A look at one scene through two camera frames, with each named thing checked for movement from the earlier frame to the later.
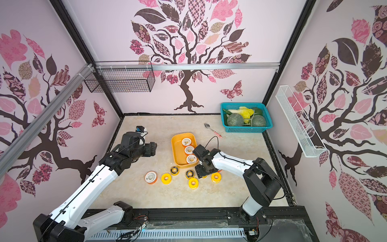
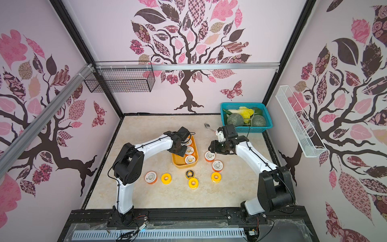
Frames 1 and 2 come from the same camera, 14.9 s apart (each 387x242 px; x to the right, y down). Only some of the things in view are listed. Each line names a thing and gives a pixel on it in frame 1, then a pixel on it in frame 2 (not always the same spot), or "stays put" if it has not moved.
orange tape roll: (189, 149) stays put
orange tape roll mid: (191, 159) stays put
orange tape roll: (150, 177) stays put
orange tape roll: (186, 141) stays put
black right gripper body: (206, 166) → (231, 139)
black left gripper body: (145, 150) → (179, 150)
